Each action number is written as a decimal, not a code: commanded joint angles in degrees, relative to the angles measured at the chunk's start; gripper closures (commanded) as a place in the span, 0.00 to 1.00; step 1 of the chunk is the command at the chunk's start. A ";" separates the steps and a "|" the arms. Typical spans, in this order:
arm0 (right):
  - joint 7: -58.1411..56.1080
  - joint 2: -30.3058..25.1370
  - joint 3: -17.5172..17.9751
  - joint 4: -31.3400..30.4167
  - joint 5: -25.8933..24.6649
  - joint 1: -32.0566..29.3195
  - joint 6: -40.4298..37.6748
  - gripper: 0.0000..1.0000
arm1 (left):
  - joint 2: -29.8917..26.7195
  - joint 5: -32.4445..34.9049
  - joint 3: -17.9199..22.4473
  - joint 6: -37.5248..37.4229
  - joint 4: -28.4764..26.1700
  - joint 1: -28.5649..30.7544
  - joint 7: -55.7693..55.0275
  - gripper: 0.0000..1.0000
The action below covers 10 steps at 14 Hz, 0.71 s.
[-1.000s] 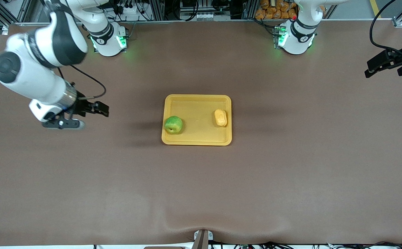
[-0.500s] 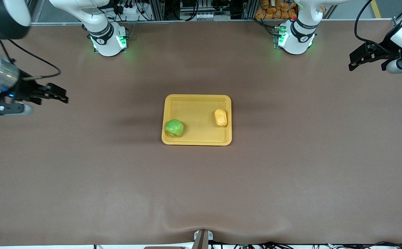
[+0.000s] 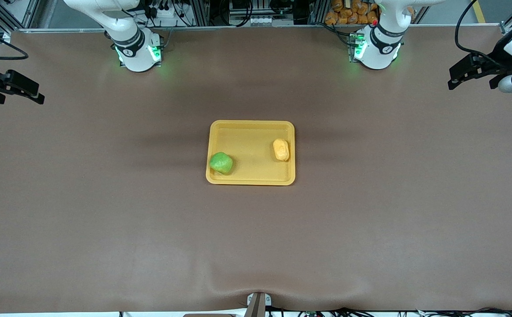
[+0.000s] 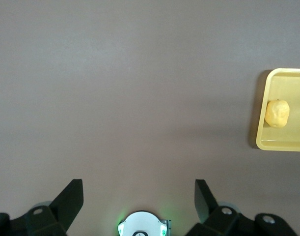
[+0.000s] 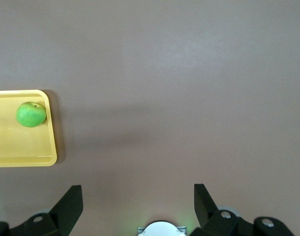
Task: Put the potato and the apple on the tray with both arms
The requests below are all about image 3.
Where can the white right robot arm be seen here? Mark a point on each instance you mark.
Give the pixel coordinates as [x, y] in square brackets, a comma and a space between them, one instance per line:
[137, 57]

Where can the yellow potato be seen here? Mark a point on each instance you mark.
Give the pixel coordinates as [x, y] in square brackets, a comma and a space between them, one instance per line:
[281, 149]

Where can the white power strip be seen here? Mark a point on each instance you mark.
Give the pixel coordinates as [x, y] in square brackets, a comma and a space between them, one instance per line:
[163, 13]

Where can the long silver table edge rail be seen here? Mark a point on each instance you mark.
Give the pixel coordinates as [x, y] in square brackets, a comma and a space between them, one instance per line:
[260, 27]

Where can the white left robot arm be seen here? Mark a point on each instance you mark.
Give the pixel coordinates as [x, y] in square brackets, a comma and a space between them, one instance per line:
[377, 53]

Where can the brown post with metal clamp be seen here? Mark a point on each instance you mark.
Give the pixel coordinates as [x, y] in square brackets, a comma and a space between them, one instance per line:
[258, 306]

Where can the yellow plastic tray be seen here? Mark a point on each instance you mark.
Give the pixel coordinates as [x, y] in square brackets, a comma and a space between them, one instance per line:
[251, 145]

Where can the pile of orange toy food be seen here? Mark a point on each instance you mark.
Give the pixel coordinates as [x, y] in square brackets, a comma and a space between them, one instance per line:
[348, 15]

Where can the aluminium frame post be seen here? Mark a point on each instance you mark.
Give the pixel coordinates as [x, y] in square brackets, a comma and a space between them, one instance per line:
[202, 13]
[316, 12]

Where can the green apple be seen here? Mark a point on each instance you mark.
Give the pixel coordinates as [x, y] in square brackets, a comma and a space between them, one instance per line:
[221, 164]

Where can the silver corner bracket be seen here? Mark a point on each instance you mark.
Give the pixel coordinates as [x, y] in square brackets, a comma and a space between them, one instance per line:
[508, 29]

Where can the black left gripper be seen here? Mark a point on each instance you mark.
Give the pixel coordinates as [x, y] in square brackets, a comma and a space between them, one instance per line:
[496, 63]

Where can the brown table mat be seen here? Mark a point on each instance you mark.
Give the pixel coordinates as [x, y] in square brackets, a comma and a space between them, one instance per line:
[256, 242]

